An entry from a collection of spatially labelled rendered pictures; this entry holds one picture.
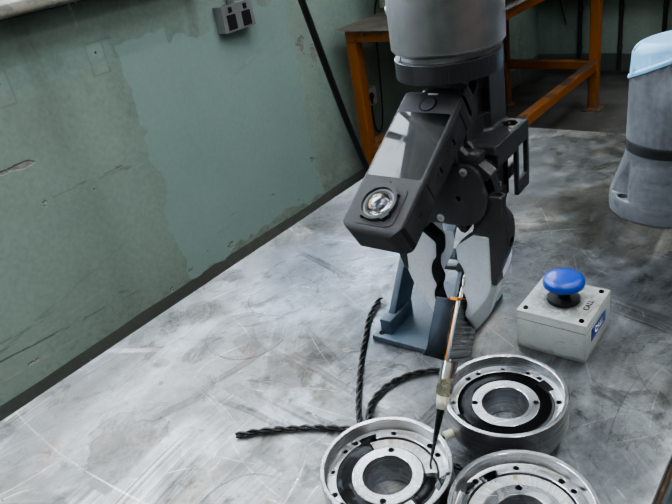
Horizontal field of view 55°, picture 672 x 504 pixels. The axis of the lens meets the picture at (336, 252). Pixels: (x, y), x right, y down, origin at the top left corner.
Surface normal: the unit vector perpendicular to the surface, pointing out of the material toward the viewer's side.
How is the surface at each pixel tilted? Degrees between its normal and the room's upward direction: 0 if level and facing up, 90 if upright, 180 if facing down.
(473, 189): 90
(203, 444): 0
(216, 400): 0
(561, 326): 90
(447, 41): 90
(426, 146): 31
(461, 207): 90
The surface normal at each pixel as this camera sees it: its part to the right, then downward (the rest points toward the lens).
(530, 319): -0.61, 0.47
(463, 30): 0.16, 0.44
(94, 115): 0.78, 0.18
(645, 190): -0.74, 0.15
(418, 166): -0.43, -0.50
